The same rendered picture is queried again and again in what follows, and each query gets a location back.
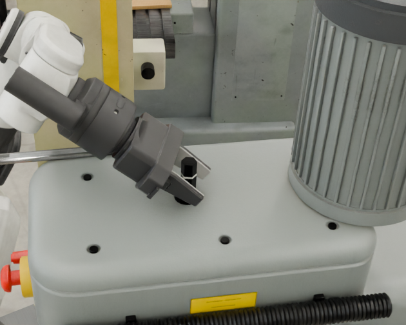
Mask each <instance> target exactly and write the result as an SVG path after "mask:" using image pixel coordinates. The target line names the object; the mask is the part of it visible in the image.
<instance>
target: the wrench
mask: <svg viewBox="0 0 406 325"><path fill-rule="evenodd" d="M82 157H94V155H92V154H90V153H89V152H87V151H86V150H84V149H82V148H81V147H75V148H60V149H52V150H37V151H29V152H14V153H0V165H2V164H16V163H30V162H38V161H52V160H60V159H74V158H82Z"/></svg>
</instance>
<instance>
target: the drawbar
mask: <svg viewBox="0 0 406 325"><path fill-rule="evenodd" d="M181 173H182V175H183V176H184V177H193V176H194V175H195V174H197V161H196V160H195V158H194V157H185V158H183V160H181ZM185 180H186V181H187V182H189V183H190V184H191V185H192V186H194V187H195V188H196V181H197V176H195V177H194V178H193V179H185ZM180 204H184V205H190V204H189V203H187V202H186V201H183V200H182V199H180Z"/></svg>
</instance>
